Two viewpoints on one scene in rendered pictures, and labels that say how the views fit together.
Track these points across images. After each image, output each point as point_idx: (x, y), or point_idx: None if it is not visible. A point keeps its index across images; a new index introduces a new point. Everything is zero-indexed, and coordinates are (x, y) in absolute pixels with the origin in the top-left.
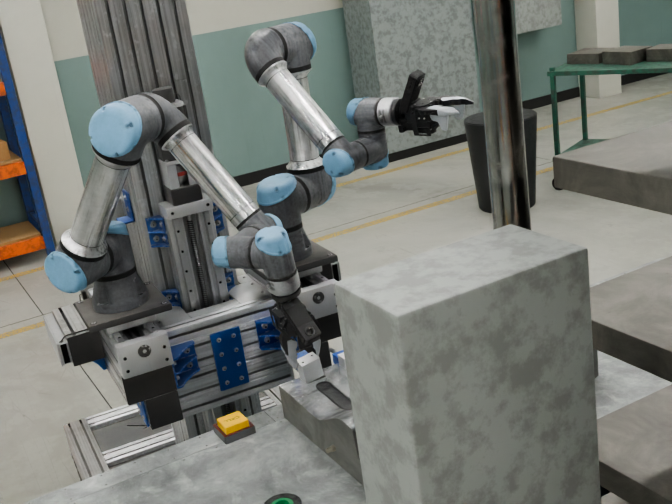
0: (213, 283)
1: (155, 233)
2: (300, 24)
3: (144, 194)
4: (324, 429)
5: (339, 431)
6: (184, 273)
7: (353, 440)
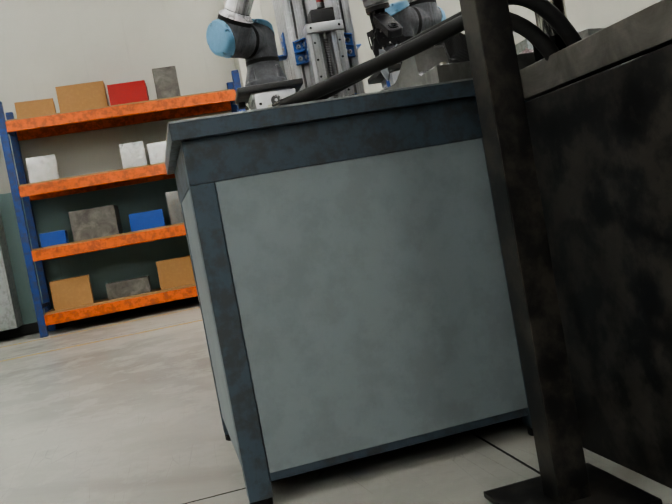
0: (343, 92)
1: (299, 52)
2: None
3: (292, 23)
4: (399, 85)
5: (406, 67)
6: (319, 78)
7: (414, 59)
